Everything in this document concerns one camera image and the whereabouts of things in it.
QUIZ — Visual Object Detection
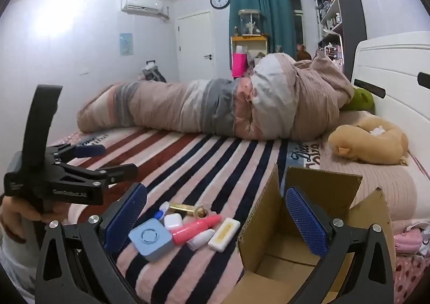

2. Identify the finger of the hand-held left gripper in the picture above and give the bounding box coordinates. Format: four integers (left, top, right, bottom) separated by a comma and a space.
64, 163, 138, 188
47, 143, 107, 165

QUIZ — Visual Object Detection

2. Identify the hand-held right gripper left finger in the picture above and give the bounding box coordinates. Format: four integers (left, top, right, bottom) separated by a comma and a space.
35, 182, 148, 304

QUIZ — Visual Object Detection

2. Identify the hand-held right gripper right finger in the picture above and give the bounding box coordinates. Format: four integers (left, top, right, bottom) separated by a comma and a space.
285, 186, 393, 304

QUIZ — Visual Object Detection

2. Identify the blue square case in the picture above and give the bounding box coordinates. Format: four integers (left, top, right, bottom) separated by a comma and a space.
128, 218, 173, 262

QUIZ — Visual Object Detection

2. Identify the small white case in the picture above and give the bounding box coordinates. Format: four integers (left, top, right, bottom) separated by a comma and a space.
163, 213, 183, 231

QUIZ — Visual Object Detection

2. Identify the cardboard box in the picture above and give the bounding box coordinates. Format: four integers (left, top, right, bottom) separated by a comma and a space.
220, 164, 399, 304

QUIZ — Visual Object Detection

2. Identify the gold metal cylinder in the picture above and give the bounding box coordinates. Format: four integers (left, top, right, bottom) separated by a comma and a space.
169, 202, 217, 219

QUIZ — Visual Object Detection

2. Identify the pink tube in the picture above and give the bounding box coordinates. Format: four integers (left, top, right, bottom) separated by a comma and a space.
172, 214, 222, 246

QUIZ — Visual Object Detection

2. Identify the small white bottle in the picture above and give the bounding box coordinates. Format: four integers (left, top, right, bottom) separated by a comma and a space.
186, 228, 216, 251

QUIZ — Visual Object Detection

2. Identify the white yellow rectangular box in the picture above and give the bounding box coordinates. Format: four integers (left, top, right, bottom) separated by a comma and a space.
207, 218, 241, 252

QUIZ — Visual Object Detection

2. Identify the person's left hand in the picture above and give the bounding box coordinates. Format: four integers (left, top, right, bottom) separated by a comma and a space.
0, 195, 44, 244

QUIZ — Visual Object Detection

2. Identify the rolled pink grey duvet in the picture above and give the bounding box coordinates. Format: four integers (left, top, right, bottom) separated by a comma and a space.
77, 52, 355, 142

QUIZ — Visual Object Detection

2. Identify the striped blanket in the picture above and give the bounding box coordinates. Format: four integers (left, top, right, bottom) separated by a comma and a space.
47, 126, 323, 304

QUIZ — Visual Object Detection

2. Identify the pink ribbed pillow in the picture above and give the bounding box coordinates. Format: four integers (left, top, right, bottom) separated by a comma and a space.
319, 109, 430, 224

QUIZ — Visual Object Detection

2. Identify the tan plush toy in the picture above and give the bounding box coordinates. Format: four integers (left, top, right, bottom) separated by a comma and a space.
327, 115, 410, 166

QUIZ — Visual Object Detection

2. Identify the grey backpack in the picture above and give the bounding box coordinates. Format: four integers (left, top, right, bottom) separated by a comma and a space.
141, 60, 167, 83

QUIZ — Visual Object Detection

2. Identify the pink polka dot cloth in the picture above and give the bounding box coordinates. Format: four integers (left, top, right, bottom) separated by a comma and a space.
393, 250, 430, 304

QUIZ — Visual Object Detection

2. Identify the green plush toy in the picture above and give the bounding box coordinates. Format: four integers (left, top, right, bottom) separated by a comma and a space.
341, 87, 375, 111

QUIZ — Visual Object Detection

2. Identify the white door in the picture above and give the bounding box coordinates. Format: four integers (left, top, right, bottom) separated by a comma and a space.
177, 11, 216, 82

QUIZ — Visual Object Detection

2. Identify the white air conditioner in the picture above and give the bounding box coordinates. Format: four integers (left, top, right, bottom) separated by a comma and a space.
121, 0, 169, 20

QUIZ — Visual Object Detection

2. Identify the pink bag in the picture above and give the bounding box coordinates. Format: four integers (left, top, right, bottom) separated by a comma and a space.
232, 52, 247, 78

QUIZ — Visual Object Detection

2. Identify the white bed headboard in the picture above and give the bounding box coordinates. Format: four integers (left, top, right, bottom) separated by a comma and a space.
349, 31, 430, 184

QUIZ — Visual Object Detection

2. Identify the yellow shelf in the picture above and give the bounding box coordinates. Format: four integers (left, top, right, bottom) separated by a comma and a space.
231, 34, 269, 70

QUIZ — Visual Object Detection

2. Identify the glass display case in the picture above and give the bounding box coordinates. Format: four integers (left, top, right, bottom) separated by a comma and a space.
238, 9, 263, 36

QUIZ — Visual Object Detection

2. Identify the window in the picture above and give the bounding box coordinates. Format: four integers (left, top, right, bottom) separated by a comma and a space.
289, 0, 304, 46

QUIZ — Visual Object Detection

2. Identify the teal curtain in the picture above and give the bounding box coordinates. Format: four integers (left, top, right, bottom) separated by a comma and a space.
229, 0, 298, 54

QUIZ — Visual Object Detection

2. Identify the dark bookshelf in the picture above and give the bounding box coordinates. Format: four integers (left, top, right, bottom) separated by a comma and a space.
314, 0, 367, 79

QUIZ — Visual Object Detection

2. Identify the small blue wall poster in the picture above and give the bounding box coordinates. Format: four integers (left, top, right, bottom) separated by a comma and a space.
120, 33, 134, 55

